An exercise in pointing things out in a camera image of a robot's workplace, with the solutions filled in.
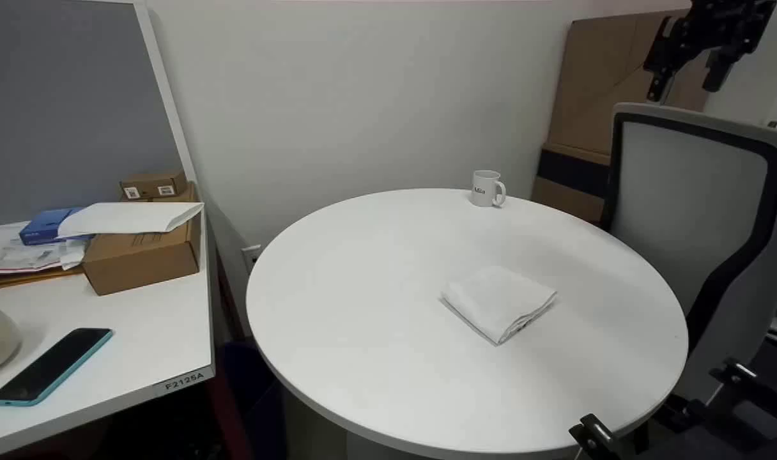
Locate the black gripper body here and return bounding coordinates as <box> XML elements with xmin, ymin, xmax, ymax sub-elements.
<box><xmin>670</xmin><ymin>0</ymin><xmax>777</xmax><ymax>55</ymax></box>

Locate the white towel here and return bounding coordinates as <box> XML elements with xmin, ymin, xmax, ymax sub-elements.
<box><xmin>440</xmin><ymin>263</ymin><xmax>560</xmax><ymax>348</ymax></box>

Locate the large flat cardboard sheet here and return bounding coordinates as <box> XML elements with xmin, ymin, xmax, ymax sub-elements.
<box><xmin>532</xmin><ymin>9</ymin><xmax>716</xmax><ymax>224</ymax></box>

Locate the grey mesh office chair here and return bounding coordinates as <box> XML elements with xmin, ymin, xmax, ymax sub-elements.
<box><xmin>609</xmin><ymin>98</ymin><xmax>777</xmax><ymax>403</ymax></box>

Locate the white ceramic mug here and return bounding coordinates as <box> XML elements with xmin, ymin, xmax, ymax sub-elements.
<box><xmin>468</xmin><ymin>166</ymin><xmax>508</xmax><ymax>208</ymax></box>

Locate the small cardboard box with labels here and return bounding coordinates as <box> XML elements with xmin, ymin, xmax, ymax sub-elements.
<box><xmin>118</xmin><ymin>167</ymin><xmax>199</xmax><ymax>204</ymax></box>

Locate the brown cardboard box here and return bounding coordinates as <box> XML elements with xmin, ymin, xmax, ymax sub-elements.
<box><xmin>80</xmin><ymin>215</ymin><xmax>205</xmax><ymax>295</ymax></box>

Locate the white envelope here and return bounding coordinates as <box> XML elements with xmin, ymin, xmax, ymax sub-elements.
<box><xmin>54</xmin><ymin>199</ymin><xmax>206</xmax><ymax>240</ymax></box>

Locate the white office desk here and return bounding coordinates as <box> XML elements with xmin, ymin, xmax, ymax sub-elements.
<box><xmin>0</xmin><ymin>212</ymin><xmax>219</xmax><ymax>456</ymax></box>

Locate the blue packet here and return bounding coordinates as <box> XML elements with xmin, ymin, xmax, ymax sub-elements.
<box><xmin>19</xmin><ymin>204</ymin><xmax>81</xmax><ymax>247</ymax></box>

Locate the stack of printed papers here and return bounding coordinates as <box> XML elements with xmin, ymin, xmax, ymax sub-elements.
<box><xmin>0</xmin><ymin>219</ymin><xmax>90</xmax><ymax>277</ymax></box>

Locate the black smartphone teal case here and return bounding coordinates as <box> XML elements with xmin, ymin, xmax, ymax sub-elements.
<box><xmin>0</xmin><ymin>323</ymin><xmax>118</xmax><ymax>409</ymax></box>

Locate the grey partition white frame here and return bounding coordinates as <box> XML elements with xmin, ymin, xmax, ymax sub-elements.
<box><xmin>0</xmin><ymin>0</ymin><xmax>199</xmax><ymax>227</ymax></box>

